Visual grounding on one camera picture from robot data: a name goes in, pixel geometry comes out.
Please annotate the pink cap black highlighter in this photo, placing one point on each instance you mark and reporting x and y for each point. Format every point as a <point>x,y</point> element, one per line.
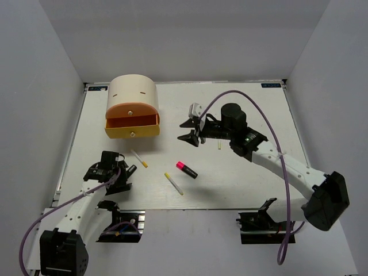
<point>185,169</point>

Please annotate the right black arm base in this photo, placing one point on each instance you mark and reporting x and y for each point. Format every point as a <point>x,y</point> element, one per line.
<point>257,226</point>

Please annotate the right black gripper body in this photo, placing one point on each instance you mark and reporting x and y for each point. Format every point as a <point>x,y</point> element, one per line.
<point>214,129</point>

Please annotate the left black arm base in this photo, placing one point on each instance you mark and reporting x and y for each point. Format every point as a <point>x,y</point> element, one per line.
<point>124,226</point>

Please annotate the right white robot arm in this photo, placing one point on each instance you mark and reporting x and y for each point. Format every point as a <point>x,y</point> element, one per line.
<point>324,196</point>

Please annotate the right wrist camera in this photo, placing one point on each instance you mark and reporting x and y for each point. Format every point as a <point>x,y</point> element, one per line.
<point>195,110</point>

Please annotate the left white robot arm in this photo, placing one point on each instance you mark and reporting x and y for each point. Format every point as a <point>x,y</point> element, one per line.
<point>63,250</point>

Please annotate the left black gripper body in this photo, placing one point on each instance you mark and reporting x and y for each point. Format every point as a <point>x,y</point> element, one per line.
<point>121,184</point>

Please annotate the orange top drawer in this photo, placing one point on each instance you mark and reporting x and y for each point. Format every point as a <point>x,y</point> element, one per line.
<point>135,109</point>

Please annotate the white pen yellow cap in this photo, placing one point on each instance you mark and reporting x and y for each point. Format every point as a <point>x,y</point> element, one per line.
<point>178,189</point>
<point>137,156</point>

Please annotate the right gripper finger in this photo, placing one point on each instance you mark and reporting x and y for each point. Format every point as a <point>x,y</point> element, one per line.
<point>193,123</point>
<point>193,137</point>

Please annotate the cream cylindrical drawer organizer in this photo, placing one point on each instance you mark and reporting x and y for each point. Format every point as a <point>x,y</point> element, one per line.
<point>132,89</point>

